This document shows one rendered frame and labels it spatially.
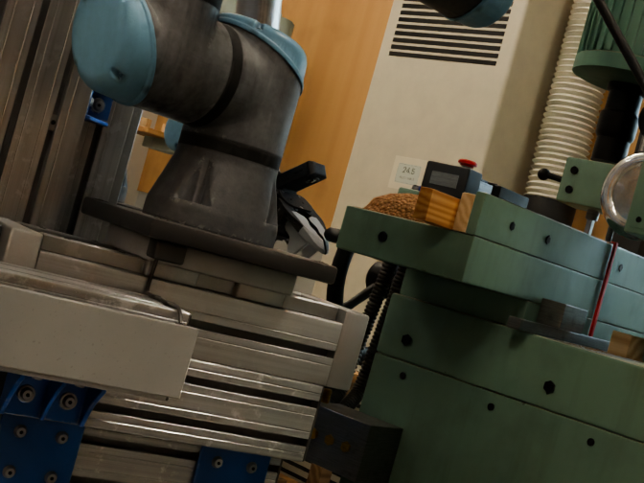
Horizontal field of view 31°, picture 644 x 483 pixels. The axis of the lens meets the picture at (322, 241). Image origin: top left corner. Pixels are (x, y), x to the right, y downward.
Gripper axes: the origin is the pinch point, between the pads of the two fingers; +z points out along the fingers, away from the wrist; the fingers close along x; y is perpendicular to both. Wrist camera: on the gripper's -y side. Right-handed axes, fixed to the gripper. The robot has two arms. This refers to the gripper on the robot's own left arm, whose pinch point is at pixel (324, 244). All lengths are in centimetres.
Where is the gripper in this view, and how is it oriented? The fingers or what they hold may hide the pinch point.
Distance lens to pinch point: 190.7
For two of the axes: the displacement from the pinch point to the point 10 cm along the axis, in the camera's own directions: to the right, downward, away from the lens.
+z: 4.8, 6.4, -6.0
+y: -5.7, 7.5, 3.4
